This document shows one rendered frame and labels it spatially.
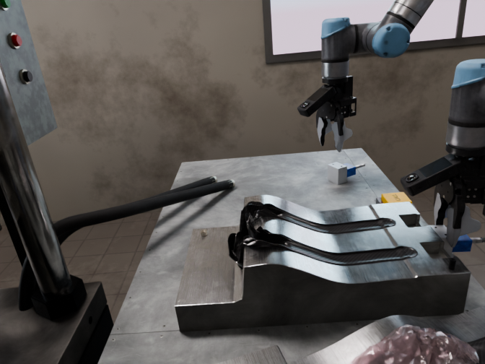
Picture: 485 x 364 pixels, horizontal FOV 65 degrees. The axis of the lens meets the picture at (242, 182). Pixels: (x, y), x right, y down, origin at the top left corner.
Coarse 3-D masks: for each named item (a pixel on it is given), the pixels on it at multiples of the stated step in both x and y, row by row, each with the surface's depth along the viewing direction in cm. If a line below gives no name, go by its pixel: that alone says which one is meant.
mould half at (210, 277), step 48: (192, 240) 85; (336, 240) 76; (384, 240) 74; (432, 240) 72; (192, 288) 70; (240, 288) 68; (288, 288) 65; (336, 288) 65; (384, 288) 65; (432, 288) 65
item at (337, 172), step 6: (336, 162) 122; (330, 168) 120; (336, 168) 118; (342, 168) 118; (348, 168) 120; (354, 168) 121; (330, 174) 121; (336, 174) 118; (342, 174) 118; (348, 174) 120; (354, 174) 122; (330, 180) 122; (336, 180) 119; (342, 180) 119
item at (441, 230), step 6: (438, 228) 82; (444, 228) 82; (438, 234) 80; (444, 234) 80; (444, 240) 79; (462, 240) 80; (468, 240) 80; (474, 240) 81; (480, 240) 81; (444, 246) 80; (456, 246) 80; (462, 246) 80; (468, 246) 80; (450, 252) 81
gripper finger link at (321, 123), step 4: (320, 120) 115; (324, 120) 114; (328, 120) 116; (320, 124) 115; (324, 124) 114; (328, 124) 117; (332, 124) 118; (320, 128) 116; (324, 128) 116; (328, 128) 118; (320, 132) 116; (324, 132) 117; (328, 132) 119; (320, 136) 117; (324, 136) 118; (320, 140) 117; (324, 140) 118
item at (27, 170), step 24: (0, 72) 62; (0, 96) 62; (0, 120) 63; (0, 144) 64; (24, 144) 67; (0, 168) 65; (24, 168) 67; (24, 192) 68; (24, 216) 69; (48, 216) 73; (24, 240) 71; (48, 240) 73; (48, 264) 74; (48, 288) 76; (72, 288) 78; (48, 312) 75; (72, 312) 78
